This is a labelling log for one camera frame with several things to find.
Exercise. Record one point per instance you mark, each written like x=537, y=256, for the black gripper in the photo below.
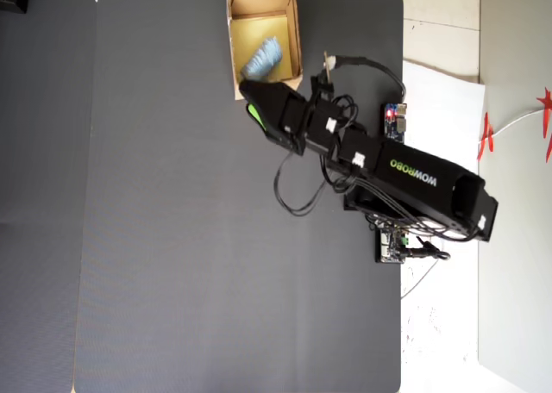
x=295, y=119

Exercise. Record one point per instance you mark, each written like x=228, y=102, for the black WOWROBO robot arm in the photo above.
x=414, y=173

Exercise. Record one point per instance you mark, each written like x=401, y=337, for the open cardboard box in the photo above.
x=241, y=35

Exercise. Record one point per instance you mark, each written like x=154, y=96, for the blue circuit board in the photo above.
x=393, y=126

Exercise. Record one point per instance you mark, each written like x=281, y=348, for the large black mat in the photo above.
x=172, y=238

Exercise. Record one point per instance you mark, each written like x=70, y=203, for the white paper sheet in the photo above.
x=444, y=121

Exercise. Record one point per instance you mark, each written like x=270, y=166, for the white motor controller board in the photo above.
x=386, y=248

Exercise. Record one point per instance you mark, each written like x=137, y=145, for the black power plug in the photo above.
x=424, y=253

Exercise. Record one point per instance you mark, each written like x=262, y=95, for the red ribbon strip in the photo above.
x=487, y=134

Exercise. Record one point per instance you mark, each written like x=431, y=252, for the dark grey mat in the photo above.
x=43, y=195

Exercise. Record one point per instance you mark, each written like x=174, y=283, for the red star decoration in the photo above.
x=547, y=117

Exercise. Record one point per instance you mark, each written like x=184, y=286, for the grey board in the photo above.
x=517, y=281

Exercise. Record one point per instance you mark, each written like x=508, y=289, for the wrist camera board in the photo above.
x=327, y=67

